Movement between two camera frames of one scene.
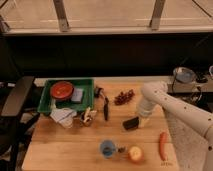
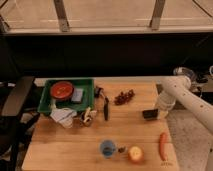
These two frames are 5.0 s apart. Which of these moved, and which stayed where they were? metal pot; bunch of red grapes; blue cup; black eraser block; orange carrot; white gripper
Moved: black eraser block; white gripper
Stayed: bunch of red grapes; blue cup; orange carrot; metal pot
